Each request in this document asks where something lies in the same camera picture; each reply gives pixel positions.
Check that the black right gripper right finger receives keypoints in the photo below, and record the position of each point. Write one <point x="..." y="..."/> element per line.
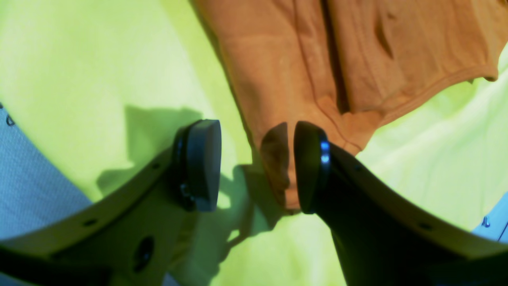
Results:
<point x="381" y="238"/>

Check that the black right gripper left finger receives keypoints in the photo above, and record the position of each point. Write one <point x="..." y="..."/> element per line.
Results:
<point x="127" y="238"/>

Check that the orange T-shirt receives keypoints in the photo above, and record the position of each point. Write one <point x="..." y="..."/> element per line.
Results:
<point x="348" y="66"/>

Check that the yellow table cloth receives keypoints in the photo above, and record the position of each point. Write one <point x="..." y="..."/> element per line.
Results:
<point x="93" y="89"/>

